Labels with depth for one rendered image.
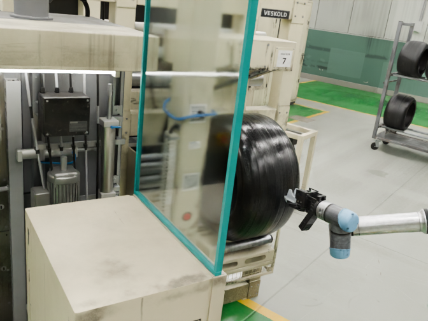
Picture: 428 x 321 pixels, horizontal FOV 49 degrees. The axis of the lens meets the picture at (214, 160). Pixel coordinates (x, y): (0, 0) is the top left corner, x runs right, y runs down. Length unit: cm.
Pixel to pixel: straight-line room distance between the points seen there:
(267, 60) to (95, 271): 143
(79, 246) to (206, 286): 37
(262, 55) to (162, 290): 140
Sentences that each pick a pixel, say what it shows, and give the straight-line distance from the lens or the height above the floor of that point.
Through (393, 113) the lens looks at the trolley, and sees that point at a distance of 741.
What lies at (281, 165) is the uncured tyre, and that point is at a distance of 195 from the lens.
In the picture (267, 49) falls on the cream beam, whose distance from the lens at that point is 230.
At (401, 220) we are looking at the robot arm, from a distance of 190.
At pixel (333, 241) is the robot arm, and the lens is 178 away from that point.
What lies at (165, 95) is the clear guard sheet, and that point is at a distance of 139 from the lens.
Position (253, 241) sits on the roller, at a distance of 217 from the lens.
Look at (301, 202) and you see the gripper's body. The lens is 185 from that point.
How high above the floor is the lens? 195
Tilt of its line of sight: 19 degrees down
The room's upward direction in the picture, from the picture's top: 7 degrees clockwise
